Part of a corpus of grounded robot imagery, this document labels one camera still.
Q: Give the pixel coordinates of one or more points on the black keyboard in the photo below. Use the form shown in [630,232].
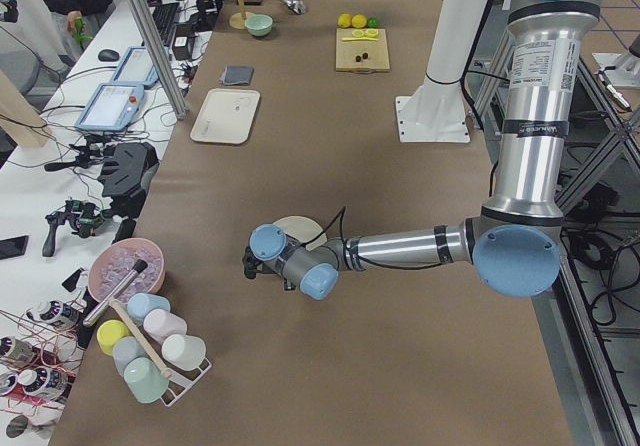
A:
[164,17]

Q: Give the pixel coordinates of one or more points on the cream rabbit tray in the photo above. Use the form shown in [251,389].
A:
[226,116]

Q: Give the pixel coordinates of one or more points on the metal muddler rod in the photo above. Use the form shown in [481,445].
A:
[92,317]

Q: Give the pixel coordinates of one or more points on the yellow lemon near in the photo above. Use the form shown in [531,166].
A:
[359,21]

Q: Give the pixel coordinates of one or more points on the mint green bowl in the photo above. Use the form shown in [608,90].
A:
[259,25]

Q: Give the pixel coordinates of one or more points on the yellow cup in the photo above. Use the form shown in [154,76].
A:
[109,333]

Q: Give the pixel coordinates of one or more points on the yellow plastic knife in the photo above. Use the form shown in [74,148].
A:
[361,38]

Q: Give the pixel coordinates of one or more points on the aluminium frame post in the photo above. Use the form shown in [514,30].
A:
[146,26]

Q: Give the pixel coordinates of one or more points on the beige round plate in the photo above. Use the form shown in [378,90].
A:
[304,230]

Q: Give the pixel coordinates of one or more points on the yellow lemon far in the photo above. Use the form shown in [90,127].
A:
[344,21]

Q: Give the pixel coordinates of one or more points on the light blue cup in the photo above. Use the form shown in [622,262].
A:
[141,304]

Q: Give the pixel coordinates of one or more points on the mint green cup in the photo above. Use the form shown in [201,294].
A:
[145,380]

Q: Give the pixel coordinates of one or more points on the metal ice scoop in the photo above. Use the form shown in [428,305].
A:
[298,7]

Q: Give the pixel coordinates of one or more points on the yellow lemon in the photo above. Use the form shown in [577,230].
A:
[359,21]
[344,21]

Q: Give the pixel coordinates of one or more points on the white cup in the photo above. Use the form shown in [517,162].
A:
[186,352]

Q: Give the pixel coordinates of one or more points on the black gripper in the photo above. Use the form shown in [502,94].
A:
[248,265]

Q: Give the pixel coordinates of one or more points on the pink bowl with ice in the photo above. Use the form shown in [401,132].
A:
[115,262]

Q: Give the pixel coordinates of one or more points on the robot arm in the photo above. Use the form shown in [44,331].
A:
[514,242]

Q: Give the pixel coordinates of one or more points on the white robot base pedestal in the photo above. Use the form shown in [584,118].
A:
[435,112]

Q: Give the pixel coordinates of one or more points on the grey cup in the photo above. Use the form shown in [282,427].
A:
[126,350]

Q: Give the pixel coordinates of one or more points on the blue teach pendant near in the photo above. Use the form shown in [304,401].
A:
[111,108]

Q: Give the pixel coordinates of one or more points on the bamboo cutting board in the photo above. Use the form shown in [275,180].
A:
[378,60]

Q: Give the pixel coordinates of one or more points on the blue teach pendant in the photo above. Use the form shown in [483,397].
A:
[111,108]
[136,66]

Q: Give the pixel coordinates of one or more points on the grey folded cloth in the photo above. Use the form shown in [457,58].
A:
[236,75]

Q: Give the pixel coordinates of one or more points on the white cup rack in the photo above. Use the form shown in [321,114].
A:
[180,381]

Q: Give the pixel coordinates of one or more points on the blue teach pendant far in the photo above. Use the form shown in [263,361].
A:
[136,66]

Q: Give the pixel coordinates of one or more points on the black computer mouse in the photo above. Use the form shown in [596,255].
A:
[108,55]

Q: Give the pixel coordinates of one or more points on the pink cup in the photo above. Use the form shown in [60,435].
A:
[159,324]

